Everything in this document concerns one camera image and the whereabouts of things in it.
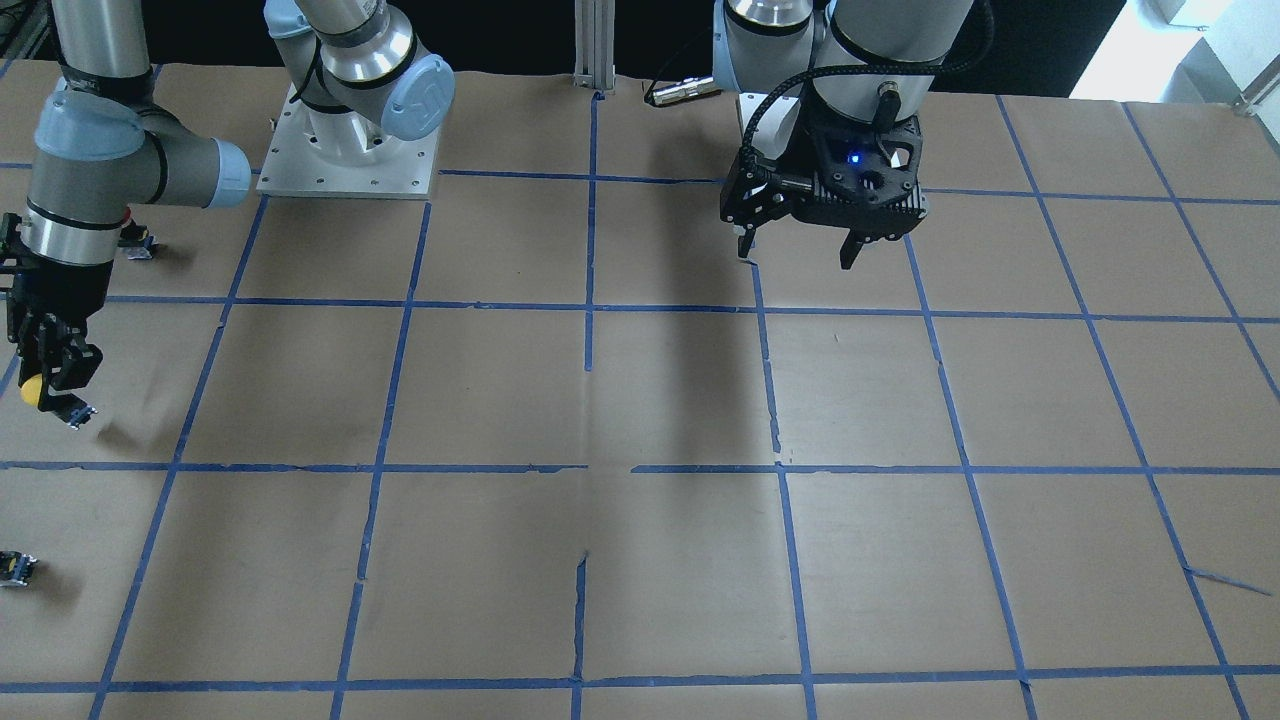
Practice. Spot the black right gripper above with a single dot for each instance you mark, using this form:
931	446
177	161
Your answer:
56	288

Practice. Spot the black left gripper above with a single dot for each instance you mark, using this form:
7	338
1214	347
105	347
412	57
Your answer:
803	150

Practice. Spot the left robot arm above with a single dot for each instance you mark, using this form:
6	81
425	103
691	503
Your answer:
847	52

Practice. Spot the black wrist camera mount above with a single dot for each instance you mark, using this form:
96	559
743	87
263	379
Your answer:
862	179

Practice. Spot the aluminium frame post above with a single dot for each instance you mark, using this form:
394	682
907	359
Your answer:
595	24

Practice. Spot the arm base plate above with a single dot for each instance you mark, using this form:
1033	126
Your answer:
315	155

